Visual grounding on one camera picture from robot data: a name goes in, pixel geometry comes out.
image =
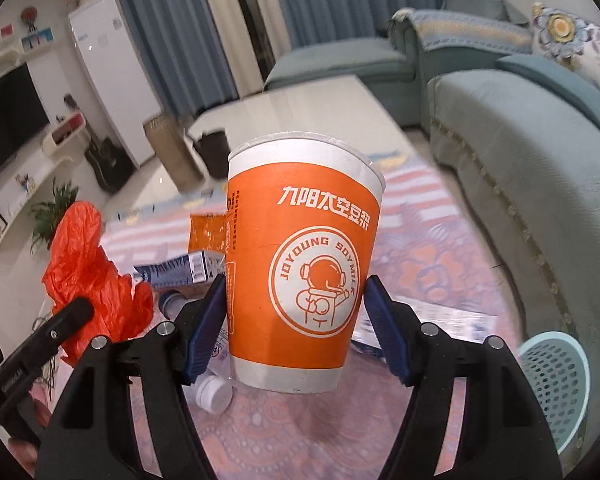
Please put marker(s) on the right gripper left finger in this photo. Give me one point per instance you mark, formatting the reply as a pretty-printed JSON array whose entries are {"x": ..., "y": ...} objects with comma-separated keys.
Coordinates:
[{"x": 91, "y": 434}]

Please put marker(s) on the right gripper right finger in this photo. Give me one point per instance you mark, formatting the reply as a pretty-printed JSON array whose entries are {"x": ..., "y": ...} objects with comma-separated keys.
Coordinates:
[{"x": 472, "y": 413}]

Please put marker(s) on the clear plastic milk bottle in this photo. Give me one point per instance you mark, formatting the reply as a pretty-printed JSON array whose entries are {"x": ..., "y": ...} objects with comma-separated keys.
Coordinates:
[{"x": 213, "y": 391}]

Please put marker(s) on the red plastic bag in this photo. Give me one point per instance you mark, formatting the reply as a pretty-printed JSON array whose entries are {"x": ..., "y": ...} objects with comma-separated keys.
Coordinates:
[{"x": 79, "y": 267}]

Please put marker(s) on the orange snack wrapper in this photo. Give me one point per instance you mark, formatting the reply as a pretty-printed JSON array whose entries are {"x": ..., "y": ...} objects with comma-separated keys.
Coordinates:
[{"x": 207, "y": 232}]

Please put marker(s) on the orange paper cup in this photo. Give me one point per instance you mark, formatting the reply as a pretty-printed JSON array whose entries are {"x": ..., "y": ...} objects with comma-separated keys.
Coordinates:
[{"x": 301, "y": 221}]

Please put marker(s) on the light blue trash basket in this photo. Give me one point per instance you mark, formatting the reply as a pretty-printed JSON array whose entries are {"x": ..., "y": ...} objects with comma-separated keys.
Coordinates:
[{"x": 557, "y": 369}]

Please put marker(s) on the person's left hand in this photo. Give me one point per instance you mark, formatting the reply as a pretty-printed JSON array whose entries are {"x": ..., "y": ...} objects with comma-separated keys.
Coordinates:
[{"x": 25, "y": 452}]

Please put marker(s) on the white tv cabinet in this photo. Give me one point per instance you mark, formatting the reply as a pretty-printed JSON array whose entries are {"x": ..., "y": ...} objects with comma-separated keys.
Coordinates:
[{"x": 26, "y": 172}]

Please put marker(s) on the pink patterned table cloth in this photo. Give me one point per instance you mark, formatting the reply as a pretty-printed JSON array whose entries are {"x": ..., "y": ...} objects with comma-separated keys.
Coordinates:
[{"x": 413, "y": 190}]

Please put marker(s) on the black acoustic guitar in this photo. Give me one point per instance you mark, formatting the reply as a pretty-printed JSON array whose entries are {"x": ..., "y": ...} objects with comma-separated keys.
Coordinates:
[{"x": 112, "y": 166}]

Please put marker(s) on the teal fabric sofa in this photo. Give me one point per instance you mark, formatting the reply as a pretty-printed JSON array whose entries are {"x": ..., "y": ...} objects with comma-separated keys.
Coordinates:
[{"x": 527, "y": 161}]

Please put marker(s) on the black television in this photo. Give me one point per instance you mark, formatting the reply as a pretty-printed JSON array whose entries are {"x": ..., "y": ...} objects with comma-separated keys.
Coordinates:
[{"x": 22, "y": 115}]

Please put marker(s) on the bronze thermos bottle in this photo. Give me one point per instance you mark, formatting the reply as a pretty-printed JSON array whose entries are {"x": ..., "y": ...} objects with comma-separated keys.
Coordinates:
[{"x": 166, "y": 137}]

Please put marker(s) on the dark brown cup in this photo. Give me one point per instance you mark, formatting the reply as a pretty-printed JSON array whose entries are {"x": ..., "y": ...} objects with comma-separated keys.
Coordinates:
[{"x": 214, "y": 150}]

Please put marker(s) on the teal pillow left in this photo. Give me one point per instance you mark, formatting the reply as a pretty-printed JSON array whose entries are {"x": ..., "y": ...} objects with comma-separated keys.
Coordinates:
[{"x": 571, "y": 88}]

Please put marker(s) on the white coffee table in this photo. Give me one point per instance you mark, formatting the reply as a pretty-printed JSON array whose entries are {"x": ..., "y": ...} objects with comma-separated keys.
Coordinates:
[{"x": 340, "y": 107}]

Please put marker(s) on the floral cushion left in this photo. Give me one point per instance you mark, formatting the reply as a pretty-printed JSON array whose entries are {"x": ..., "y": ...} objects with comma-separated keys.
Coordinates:
[{"x": 567, "y": 39}]

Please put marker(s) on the striped armrest cover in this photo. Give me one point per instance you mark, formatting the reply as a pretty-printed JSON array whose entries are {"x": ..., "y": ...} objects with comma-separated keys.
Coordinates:
[{"x": 441, "y": 29}]

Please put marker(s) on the blue curtain left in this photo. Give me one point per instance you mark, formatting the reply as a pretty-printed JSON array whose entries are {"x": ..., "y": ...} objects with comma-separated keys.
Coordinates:
[{"x": 182, "y": 53}]

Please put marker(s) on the cream sheer curtain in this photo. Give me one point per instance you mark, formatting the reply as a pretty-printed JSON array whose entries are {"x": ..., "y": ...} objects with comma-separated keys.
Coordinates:
[{"x": 231, "y": 23}]

